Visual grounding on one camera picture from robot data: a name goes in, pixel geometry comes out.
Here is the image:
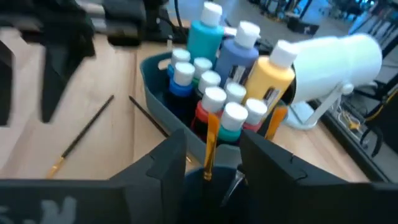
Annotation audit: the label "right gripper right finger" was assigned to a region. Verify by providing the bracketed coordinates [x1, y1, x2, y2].
[239, 130, 377, 224]

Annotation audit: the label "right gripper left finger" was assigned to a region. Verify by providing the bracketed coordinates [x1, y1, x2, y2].
[108, 129, 187, 224]

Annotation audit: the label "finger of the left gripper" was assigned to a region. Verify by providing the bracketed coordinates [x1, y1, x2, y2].
[0, 40, 15, 127]
[42, 43, 78, 124]

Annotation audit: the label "dark blue plastic cup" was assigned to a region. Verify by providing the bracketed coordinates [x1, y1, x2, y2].
[182, 166, 249, 224]

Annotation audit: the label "thick black paintbrush gold bristles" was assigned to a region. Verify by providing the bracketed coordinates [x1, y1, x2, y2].
[45, 95, 115, 180]

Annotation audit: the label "long paintbrush copper ferrule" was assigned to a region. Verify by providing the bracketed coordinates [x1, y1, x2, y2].
[203, 112, 221, 182]

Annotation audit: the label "black paintbrush gold ferrule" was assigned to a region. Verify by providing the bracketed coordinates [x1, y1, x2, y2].
[128, 95, 170, 138]

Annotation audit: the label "small red paint bottle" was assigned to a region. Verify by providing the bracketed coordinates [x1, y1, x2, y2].
[242, 98, 268, 133]
[191, 86, 228, 141]

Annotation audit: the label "teal plastic bin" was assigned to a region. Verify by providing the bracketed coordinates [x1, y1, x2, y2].
[139, 51, 296, 169]

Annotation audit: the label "small blue paint bottle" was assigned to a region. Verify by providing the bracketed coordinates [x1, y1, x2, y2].
[167, 48, 192, 78]
[164, 61, 196, 122]

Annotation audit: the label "large yellow paint bottle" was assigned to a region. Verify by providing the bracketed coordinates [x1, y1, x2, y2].
[242, 39, 299, 114]

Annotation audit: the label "small green paint bottle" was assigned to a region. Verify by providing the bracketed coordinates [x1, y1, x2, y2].
[192, 57, 213, 88]

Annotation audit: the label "large turquoise paint bottle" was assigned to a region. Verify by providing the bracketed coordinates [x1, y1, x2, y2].
[186, 1, 225, 66]

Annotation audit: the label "large periwinkle paint bottle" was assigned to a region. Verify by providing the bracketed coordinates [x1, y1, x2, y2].
[214, 21, 261, 88]

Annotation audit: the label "black aluminium table frame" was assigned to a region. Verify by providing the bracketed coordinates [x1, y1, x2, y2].
[310, 102, 391, 184]

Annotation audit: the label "white cable coil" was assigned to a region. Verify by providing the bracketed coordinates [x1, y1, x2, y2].
[334, 107, 354, 124]

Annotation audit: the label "black cable loop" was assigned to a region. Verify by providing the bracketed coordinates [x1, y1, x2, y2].
[359, 124, 386, 158]

